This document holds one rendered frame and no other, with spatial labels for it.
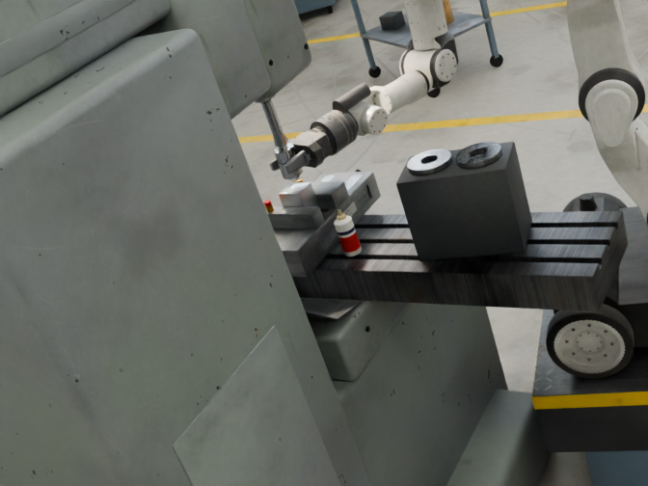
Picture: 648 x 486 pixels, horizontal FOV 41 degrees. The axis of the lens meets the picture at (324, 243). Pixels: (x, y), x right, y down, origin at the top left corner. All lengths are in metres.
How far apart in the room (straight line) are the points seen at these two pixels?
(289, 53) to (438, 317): 0.80
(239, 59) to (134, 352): 0.62
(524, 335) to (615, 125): 1.19
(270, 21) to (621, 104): 0.80
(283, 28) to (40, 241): 0.82
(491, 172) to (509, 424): 0.97
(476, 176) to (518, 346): 1.43
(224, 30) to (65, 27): 0.36
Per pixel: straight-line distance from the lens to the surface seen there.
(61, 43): 1.38
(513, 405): 2.52
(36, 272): 1.17
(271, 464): 1.56
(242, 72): 1.65
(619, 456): 2.34
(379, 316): 1.95
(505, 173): 1.68
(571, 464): 2.61
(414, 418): 2.15
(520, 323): 3.15
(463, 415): 2.40
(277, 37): 1.79
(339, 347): 1.83
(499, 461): 2.37
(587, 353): 2.21
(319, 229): 1.93
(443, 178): 1.71
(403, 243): 1.93
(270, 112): 1.90
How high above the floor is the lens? 1.83
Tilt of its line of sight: 27 degrees down
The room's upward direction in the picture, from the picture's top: 20 degrees counter-clockwise
